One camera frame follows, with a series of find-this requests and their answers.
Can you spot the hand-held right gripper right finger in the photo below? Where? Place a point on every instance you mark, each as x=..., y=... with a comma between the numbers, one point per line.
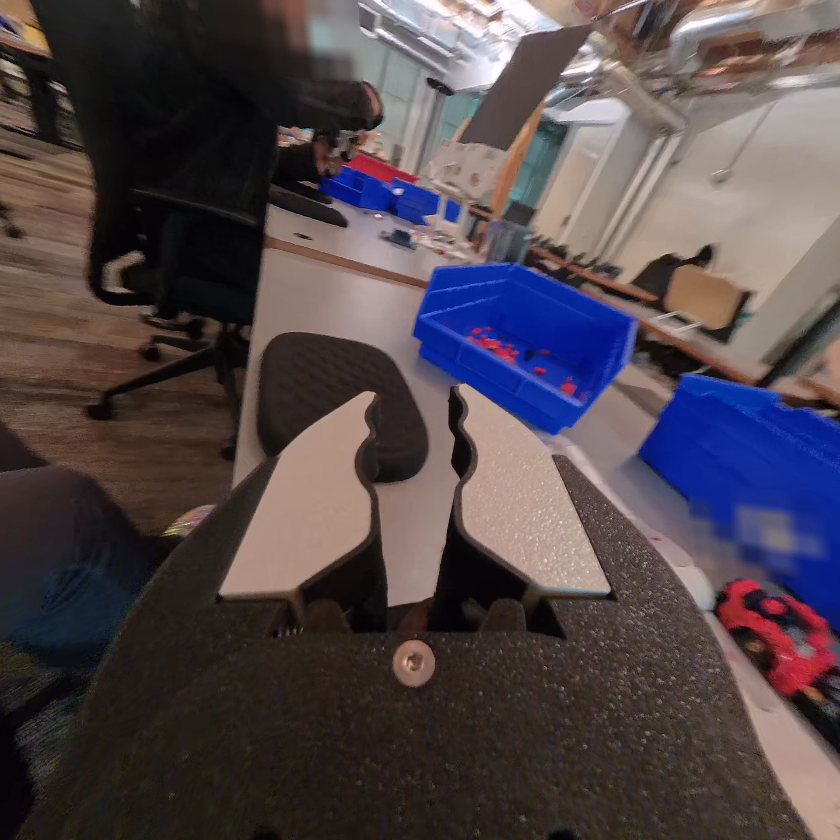
x=525, y=512

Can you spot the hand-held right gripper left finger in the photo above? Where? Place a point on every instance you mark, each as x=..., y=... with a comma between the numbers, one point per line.
x=308, y=512

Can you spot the pile of red lego pieces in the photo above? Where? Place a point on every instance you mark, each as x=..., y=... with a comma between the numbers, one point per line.
x=499, y=348

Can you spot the small blue plastic bin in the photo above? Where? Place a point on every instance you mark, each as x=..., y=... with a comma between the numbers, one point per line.
x=594, y=354

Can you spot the partly built lego car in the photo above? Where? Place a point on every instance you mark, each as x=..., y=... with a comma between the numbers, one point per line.
x=774, y=630

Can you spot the black honeycomb wrist rest pad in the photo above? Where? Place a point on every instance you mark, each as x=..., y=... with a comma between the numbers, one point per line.
x=315, y=380
x=308, y=205

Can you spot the large blue divided bin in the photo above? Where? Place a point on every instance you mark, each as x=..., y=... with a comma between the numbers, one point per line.
x=722, y=439

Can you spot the person's leg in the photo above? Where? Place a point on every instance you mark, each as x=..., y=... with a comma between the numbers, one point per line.
x=65, y=525

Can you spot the black swivel office chair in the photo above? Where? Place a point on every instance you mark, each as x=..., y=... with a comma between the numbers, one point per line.
x=184, y=282

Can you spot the row of blue bins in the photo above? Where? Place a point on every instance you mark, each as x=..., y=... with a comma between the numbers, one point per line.
x=394, y=197

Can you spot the red plastic bin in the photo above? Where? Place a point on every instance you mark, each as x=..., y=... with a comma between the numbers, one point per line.
x=380, y=167

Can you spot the white cardboard boxes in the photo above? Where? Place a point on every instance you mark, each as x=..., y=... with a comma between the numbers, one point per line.
x=466, y=161

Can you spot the black hanging panel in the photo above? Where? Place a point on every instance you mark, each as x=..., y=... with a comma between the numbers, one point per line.
x=518, y=92

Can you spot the silver ventilation duct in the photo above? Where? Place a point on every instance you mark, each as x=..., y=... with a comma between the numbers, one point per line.
x=656, y=79

